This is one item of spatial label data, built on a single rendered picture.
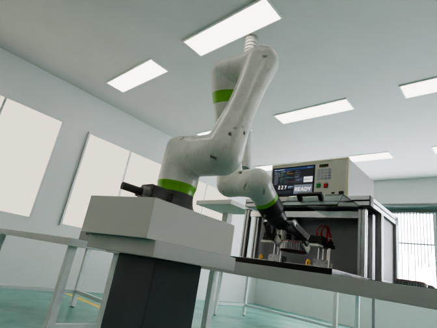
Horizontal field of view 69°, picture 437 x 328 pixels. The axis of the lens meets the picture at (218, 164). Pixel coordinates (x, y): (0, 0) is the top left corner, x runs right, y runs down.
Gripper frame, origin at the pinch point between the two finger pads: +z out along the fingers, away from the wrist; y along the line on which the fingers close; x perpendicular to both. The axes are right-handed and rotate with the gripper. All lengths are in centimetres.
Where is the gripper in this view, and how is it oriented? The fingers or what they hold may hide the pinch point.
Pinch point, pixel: (293, 246)
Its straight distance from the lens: 135.5
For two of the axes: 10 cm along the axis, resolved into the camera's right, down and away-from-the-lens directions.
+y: -7.4, 1.0, 6.7
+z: 4.8, 7.7, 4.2
